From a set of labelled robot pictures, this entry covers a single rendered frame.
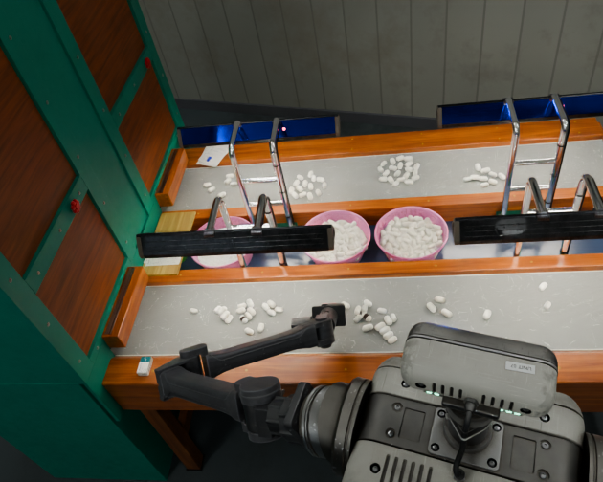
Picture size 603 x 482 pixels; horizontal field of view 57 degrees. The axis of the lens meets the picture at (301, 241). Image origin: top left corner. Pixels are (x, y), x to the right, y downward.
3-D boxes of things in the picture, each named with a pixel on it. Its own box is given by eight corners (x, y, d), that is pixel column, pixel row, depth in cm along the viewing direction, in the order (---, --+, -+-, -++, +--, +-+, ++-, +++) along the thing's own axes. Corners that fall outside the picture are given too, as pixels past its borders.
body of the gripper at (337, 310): (312, 305, 172) (308, 311, 165) (345, 303, 171) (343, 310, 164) (313, 325, 173) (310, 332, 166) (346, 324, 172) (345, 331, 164)
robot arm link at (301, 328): (189, 396, 136) (181, 354, 135) (184, 390, 141) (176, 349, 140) (340, 348, 154) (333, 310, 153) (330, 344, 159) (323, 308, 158)
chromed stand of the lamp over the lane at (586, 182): (578, 308, 182) (613, 211, 150) (515, 310, 185) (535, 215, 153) (565, 264, 195) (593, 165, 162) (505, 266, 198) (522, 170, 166)
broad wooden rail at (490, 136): (593, 169, 237) (604, 134, 224) (189, 194, 267) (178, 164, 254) (586, 151, 245) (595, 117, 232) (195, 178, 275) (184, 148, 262)
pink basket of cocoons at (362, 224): (383, 265, 207) (381, 248, 200) (315, 287, 205) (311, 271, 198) (357, 219, 225) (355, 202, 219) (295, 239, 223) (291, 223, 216)
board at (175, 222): (178, 275, 207) (177, 273, 206) (140, 276, 210) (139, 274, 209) (196, 213, 229) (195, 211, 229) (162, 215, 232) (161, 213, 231)
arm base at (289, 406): (322, 459, 98) (289, 426, 91) (284, 453, 102) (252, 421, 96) (336, 414, 103) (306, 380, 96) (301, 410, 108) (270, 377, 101)
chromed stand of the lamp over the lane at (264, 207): (288, 316, 198) (263, 230, 166) (234, 317, 201) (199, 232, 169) (293, 273, 211) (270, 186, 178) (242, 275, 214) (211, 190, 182)
